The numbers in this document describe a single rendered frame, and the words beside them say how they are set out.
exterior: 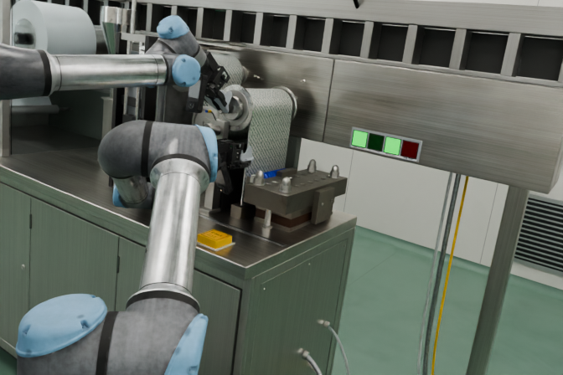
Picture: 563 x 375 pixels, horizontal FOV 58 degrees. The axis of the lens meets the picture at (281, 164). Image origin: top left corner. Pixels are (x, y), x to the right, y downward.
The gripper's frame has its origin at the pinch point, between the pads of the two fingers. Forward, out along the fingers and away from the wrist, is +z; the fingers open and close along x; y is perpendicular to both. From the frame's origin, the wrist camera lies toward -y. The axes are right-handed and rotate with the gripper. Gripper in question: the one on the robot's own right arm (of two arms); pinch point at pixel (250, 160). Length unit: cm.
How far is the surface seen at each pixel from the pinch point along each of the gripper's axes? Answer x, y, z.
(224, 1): 43, 52, 30
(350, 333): -2, -109, 108
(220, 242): -13.4, -17.2, -27.5
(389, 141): -34.9, 10.8, 29.3
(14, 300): 86, -73, -29
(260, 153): -0.3, 1.7, 5.1
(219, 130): 7.9, 8.5, -6.9
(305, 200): -19.9, -9.2, 4.7
